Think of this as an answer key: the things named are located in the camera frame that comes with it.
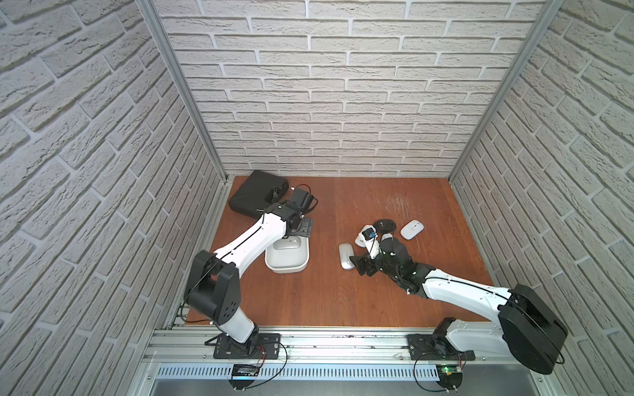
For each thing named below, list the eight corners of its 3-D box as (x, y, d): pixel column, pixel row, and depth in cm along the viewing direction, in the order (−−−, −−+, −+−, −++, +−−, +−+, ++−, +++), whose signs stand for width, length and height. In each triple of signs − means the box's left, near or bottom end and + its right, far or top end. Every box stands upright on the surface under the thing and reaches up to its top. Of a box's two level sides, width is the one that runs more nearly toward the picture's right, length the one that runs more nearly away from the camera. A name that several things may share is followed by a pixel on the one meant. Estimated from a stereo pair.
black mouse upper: (376, 233, 102) (376, 230, 100) (374, 221, 105) (375, 218, 104) (395, 233, 102) (397, 230, 100) (393, 221, 106) (394, 219, 104)
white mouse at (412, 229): (410, 243, 99) (411, 240, 98) (397, 233, 102) (399, 230, 100) (424, 229, 104) (426, 226, 102) (411, 220, 107) (413, 217, 105)
